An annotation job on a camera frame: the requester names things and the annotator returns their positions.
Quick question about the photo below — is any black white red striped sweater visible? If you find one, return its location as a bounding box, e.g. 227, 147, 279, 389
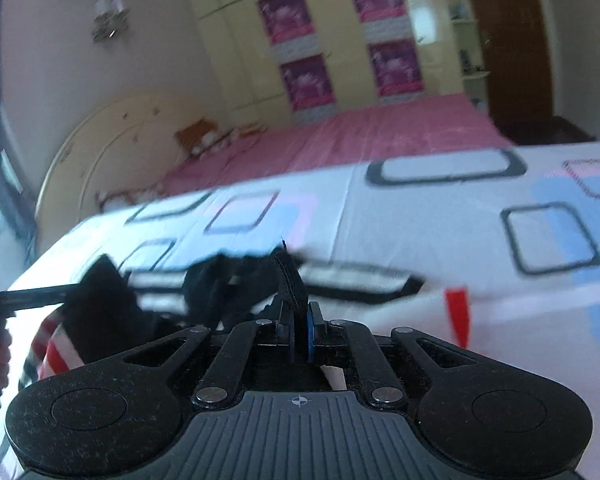
18, 254, 471, 389

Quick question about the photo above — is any cream wooden headboard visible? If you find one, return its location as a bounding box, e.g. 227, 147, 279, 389
35, 91, 207, 254

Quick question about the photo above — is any patterned white bed sheet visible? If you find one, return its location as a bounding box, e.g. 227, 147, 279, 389
0, 144, 600, 479

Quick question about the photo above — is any brown patterned pillow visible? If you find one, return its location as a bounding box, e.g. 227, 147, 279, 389
174, 118, 232, 158

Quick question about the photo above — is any pink bed sheet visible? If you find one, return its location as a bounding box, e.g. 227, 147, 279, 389
159, 93, 513, 196

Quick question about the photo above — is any lower left purple poster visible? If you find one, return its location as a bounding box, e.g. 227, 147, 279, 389
279, 54, 336, 112

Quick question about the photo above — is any lower right purple poster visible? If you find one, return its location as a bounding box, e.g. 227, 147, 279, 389
367, 39, 425, 98

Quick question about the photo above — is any corner shelf unit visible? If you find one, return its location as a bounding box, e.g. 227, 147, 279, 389
445, 0, 490, 115

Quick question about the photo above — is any cream wardrobe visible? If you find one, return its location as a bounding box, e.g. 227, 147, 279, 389
189, 0, 463, 126

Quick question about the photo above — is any upper left purple poster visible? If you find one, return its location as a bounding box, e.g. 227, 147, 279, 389
257, 0, 315, 46

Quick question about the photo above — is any brown wooden door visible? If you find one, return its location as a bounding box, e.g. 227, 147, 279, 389
470, 0, 553, 132

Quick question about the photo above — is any wall lamp sconce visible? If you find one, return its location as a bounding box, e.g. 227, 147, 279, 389
92, 0, 130, 44

